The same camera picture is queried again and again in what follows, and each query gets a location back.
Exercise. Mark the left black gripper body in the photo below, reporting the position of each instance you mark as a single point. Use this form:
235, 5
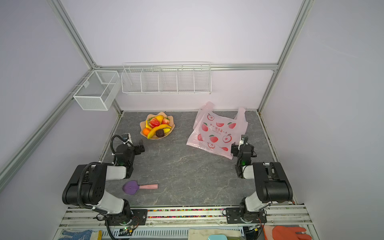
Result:
139, 149

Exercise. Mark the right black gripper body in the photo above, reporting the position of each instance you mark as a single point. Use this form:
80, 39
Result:
235, 150

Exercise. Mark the orange mandarin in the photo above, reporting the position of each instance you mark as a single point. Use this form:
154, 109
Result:
146, 131

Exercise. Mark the dark brown fruit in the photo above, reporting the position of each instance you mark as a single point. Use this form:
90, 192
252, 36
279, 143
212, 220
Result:
160, 133

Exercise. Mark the long yellow banana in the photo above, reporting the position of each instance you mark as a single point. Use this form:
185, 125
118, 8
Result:
153, 131

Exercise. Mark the pink fruit print plastic bag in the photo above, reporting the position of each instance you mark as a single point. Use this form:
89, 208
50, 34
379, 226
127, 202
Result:
216, 134

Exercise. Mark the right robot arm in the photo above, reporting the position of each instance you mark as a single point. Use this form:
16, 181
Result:
271, 185

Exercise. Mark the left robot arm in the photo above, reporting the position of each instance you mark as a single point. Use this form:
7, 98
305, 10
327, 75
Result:
86, 188

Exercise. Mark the small yellow banana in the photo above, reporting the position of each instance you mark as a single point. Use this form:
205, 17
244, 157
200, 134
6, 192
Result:
148, 125

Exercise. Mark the yellow lemon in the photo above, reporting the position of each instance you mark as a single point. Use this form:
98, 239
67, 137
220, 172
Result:
160, 118

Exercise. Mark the white mesh box basket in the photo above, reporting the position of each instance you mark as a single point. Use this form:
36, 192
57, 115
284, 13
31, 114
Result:
99, 90

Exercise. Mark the blue white knit glove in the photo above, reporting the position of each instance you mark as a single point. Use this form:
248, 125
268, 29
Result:
76, 235

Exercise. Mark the orange rubber glove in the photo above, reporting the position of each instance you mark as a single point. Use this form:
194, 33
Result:
285, 233

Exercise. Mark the teal container lid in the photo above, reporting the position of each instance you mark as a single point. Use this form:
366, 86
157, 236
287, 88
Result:
217, 237

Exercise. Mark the beige folded cloth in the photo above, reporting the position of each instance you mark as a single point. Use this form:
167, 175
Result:
195, 234

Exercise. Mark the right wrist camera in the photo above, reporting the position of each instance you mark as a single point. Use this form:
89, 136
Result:
243, 140

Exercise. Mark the purple spatula pink handle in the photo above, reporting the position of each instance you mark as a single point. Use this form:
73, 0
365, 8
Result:
131, 187

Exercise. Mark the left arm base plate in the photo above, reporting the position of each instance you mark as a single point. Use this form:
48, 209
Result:
135, 217

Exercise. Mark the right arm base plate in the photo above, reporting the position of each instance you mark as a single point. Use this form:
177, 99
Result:
238, 216

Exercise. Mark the white wire wall basket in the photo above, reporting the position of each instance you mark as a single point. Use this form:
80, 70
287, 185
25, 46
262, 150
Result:
167, 78

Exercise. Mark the aluminium mounting rail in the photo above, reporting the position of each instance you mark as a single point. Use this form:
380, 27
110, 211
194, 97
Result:
208, 216

